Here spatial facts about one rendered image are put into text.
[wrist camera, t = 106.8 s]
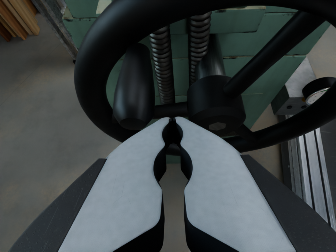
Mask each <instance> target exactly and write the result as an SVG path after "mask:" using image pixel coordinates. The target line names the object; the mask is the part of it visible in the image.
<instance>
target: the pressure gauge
mask: <svg viewBox="0 0 336 252"><path fill-rule="evenodd" d="M335 82H336V78H334V77H323V78H319V79H316V80H314V81H312V82H310V83H309V84H307V85H306V86H305V87H304V88H303V90H302V93H303V96H304V98H303V99H302V101H303V102H305V103H306V104H307V105H309V106H310V105H312V104H313V103H314V102H316V101H317V100H318V99H319V98H320V97H322V96H323V95H324V94H325V93H326V92H327V91H328V90H329V89H330V88H331V86H332V85H333V84H334V83H335Z"/></svg>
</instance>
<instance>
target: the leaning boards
mask: <svg viewBox="0 0 336 252"><path fill-rule="evenodd" d="M36 14H37V10H36V8H35V7H34V3H33V2H32V1H31V0H0V35H1V36H2V37H3V38H4V39H5V40H6V41H7V42H10V40H11V38H12V36H13V37H14V38H16V37H17V35H18V37H21V38H22V39H23V40H26V39H27V36H28V34H29V35H35V36H38V35H39V33H40V30H41V29H40V27H39V26H38V21H37V19H36V18H35V17H36Z"/></svg>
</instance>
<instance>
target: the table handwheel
mask: <svg viewBox="0 0 336 252"><path fill-rule="evenodd" d="M250 6H270V7H281V8H289V9H294V10H298V12H297V13H296V14H295V15H294V16H293V17H292V18H291V19H290V20H289V21H288V22H287V23H286V24H285V25H284V26H283V27H282V29H281V30H280V31H279V32H278V33H277V34H276V35H275V36H274V37H273V38H272V39H271V40H270V41H269V42H268V43H267V44H266V45H265V46H264V47H263V48H262V50H261V51H260V52H259V53H258V54H257V55H256V56H255V57H254V58H252V59H251V60H250V61H249V62H248V63H247V64H246V65H245V66H244V67H243V68H242V69H241V70H240V71H239V72H238V73H237V74H236V75H235V76H234V77H233V78H231V77H228V76H226V71H225V65H224V60H223V54H222V49H221V43H220V38H219V34H218V33H216V34H210V38H209V41H210V42H209V48H208V49H209V52H208V54H207V55H206V56H204V57H203V59H202V60H201V61H200V62H198V63H197V65H196V66H195V78H196V82H195V83H194V84H192V85H191V87H190V88H189V89H188V91H187V102H179V103H171V104H164V105H156V106H155V111H154V118H153V120H158V119H162V118H171V119H173V118H176V117H182V118H188V120H189V121H190V122H192V123H194V124H196V125H198V126H200V127H202V128H204V129H206V130H207V131H209V132H211V133H213V134H215V135H217V136H222V135H226V134H229V133H232V132H235V133H237V134H238V135H239V136H235V137H229V138H222V139H223V140H224V141H226V142H227V143H229V144H230V145H231V146H232V147H234V148H235V149H236V150H237V151H238V152H239V153H246V152H251V151H255V150H260V149H264V148H268V147H272V146H275V145H278V144H282V143H285V142H288V141H290V140H293V139H296V138H298V137H301V136H303V135H306V134H308V133H310V132H312V131H314V130H316V129H319V128H320V127H322V126H324V125H326V124H328V123H330V122H331V121H333V120H335V119H336V81H335V83H334V84H333V85H332V86H331V88H330V89H329V90H328V91H327V92H326V93H325V94H324V95H323V96H321V97H320V98H319V99H318V100H317V101H315V102H314V103H313V104H312V105H310V106H309V107H307V108H306V109H304V110H303V111H301V112H300V113H298V114H296V115H294V116H292V117H290V118H288V119H286V120H284V121H282V122H280V123H278V124H275V125H273V126H270V127H267V128H265V129H262V130H258V131H255V132H252V131H251V130H250V129H249V128H247V127H246V126H245V125H244V122H245V120H246V112H245V107H244V103H243V98H242V93H244V92H245V91H246V90H247V89H248V88H249V87H250V86H251V85H252V84H253V83H254V82H256V81H257V80H258V79H259V78H260V77H261V76H262V75H263V74H264V73H265V72H266V71H267V70H269V69H270V68H271V67H272V66H273V65H274V64H275V63H277V62H278V61H279V60H280V59H281V58H283V57H284V56H285V55H286V54H287V53H289V52H290V51H291V50H292V49H293V48H294V47H296V46H297V45H298V44H299V43H300V42H302V41H303V40H304V39H305V38H306V37H308V36H309V35H310V34H311V33H312V32H314V31H315V30H316V29H317V28H318V27H320V26H321V25H322V24H323V23H324V22H325V21H327V22H329V23H330V24H331V25H333V26H334V27H335V28H336V0H114V1H113V2H112V3H111V4H110V5H109V6H108V7H107V8H106V9H105V10H104V11H103V12H102V13H101V14H100V16H99V17H98V18H97V19H96V20H95V22H94V23H93V24H92V26H91V27H90V29H89V30H88V32H87V34H86V35H85V37H84V39H83V41H82V43H81V45H80V48H79V51H78V54H77V58H76V62H75V68H74V85H75V90H76V94H77V98H78V101H79V103H80V105H81V107H82V109H83V111H84V112H85V113H86V115H87V116H88V118H89V119H90V120H91V121H92V122H93V123H94V124H95V125H96V126H97V127H98V128H99V129H100V130H101V131H103V132H104V133H105V134H107V135H108V136H110V137H112V138H113V139H115V140H117V141H119V142H121V143H124V142H125V141H126V140H128V139H129V138H131V137H132V136H134V135H136V134H137V133H139V132H141V130H129V129H125V128H123V127H122V126H121V125H120V124H119V122H118V121H117V119H116V118H115V116H114V114H113V109H112V107H111V105H110V103H109V101H108V97H107V82H108V79H109V76H110V73H111V71H112V69H113V68H114V66H115V65H116V64H117V62H118V61H119V60H120V59H121V58H122V56H123V55H124V54H125V53H126V52H127V48H128V47H129V46H130V45H132V44H135V43H139V42H140V41H141V40H143V39H144V38H146V37H148V36H149V35H151V34H152V33H154V32H156V31H158V30H160V29H162V28H164V27H167V26H169V25H171V24H173V23H176V22H179V21H181V20H184V19H187V18H190V17H193V16H196V15H200V14H204V13H208V12H212V11H218V10H223V9H229V8H237V7H250Z"/></svg>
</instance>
